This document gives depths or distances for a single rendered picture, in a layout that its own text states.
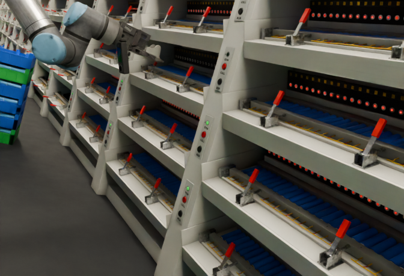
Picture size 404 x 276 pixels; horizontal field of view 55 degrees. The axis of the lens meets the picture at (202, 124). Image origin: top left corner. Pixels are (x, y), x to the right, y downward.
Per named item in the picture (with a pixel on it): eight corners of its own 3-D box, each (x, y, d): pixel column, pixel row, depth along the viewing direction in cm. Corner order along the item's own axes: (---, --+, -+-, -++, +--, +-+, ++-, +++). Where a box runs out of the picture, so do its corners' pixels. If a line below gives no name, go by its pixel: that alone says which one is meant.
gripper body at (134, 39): (153, 36, 142) (124, 21, 135) (143, 58, 142) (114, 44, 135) (145, 35, 148) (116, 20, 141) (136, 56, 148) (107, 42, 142)
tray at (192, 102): (204, 119, 113) (203, 87, 110) (130, 83, 163) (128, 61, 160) (259, 107, 123) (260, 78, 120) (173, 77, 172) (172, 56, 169)
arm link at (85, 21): (59, 24, 133) (71, -3, 132) (93, 39, 140) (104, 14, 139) (64, 29, 126) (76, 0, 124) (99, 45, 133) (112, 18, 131)
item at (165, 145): (186, 182, 115) (183, 138, 111) (118, 128, 165) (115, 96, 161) (241, 166, 125) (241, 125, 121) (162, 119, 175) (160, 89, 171)
